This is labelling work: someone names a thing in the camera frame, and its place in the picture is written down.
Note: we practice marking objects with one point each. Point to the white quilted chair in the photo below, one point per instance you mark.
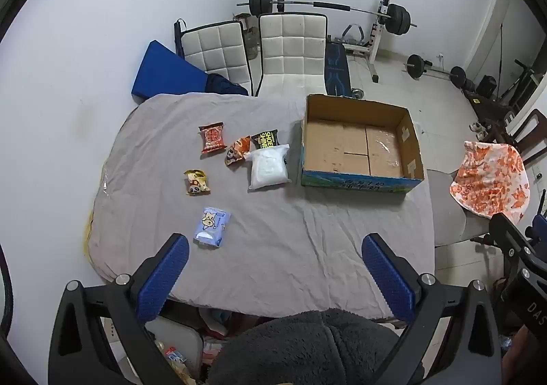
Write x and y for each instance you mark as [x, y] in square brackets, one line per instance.
[209, 47]
[290, 47]

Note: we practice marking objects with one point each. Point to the wooden chair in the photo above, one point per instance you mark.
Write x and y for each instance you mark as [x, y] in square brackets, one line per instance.
[534, 124]

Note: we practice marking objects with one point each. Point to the person's right hand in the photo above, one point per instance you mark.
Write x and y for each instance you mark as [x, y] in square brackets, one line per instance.
[527, 357]

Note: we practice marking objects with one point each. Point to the red snack packet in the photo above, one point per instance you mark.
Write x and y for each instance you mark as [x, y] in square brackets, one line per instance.
[213, 138]

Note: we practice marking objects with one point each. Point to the orange patterned cloth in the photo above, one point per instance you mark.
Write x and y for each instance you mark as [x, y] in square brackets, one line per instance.
[491, 180]

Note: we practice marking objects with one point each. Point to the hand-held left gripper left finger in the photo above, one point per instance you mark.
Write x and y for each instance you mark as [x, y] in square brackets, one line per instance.
[164, 278]

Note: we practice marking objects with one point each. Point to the small plastic bottle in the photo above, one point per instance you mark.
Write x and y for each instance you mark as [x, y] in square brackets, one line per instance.
[174, 355]

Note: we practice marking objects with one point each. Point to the clear plastic bottle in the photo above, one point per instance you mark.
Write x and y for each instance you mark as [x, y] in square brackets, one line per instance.
[505, 342]

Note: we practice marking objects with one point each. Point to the orange panda snack packet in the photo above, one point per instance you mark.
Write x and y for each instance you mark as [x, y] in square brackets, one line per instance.
[236, 151]

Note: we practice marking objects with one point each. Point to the blue foam mat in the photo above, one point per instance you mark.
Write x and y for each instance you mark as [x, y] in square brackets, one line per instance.
[162, 73]

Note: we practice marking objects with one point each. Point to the black exercise machine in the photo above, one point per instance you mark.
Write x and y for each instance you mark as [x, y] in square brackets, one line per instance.
[521, 86]

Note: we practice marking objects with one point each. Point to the yellow snack packet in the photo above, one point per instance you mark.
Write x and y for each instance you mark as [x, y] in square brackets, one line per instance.
[196, 184]

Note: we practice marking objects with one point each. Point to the white plastic stool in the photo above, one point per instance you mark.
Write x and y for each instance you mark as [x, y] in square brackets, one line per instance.
[179, 333]

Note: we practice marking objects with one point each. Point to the black and blue weight bench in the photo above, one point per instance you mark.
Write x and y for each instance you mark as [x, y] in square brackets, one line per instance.
[337, 69]

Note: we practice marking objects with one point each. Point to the white barbell rack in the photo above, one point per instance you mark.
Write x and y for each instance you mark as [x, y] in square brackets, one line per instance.
[380, 32]

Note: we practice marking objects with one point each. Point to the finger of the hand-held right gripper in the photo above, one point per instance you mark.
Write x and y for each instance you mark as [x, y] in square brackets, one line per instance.
[536, 229]
[506, 233]

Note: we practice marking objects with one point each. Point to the dark blue cloth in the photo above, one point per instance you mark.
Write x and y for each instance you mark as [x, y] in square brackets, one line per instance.
[226, 86]

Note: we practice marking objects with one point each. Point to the long barbell with black plates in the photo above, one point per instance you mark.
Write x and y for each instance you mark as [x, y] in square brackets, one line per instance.
[333, 6]

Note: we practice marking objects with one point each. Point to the light blue tissue pack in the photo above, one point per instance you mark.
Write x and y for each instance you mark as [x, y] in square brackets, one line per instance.
[211, 226]

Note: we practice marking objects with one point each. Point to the short barbell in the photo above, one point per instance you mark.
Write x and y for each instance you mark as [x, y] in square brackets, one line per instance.
[416, 65]

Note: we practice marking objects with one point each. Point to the white plastic bag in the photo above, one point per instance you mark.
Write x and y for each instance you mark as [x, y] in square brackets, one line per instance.
[267, 169]

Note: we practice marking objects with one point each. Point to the black wet wipes packet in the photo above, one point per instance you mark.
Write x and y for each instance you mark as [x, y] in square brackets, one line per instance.
[265, 139]

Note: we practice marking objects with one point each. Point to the black boxy object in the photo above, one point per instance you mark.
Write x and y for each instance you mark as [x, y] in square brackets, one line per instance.
[487, 86]

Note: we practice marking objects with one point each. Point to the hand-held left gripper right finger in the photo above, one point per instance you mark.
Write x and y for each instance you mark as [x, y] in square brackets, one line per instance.
[389, 278]

